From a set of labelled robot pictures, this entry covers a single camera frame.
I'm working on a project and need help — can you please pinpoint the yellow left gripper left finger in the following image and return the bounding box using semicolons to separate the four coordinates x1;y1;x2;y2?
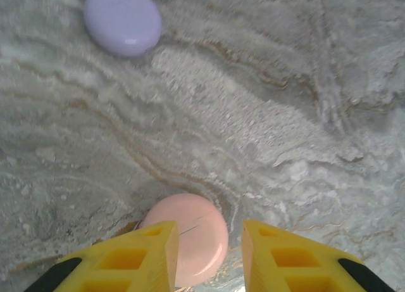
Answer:
23;220;180;292

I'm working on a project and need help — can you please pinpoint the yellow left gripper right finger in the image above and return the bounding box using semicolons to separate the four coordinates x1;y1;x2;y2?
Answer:
241;219;397;292

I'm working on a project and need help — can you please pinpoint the pink earbud charging case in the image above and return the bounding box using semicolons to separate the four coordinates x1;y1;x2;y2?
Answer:
140;193;230;288

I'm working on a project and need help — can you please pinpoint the purple earbud charging case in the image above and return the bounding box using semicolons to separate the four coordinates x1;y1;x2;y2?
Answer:
84;0;164;58

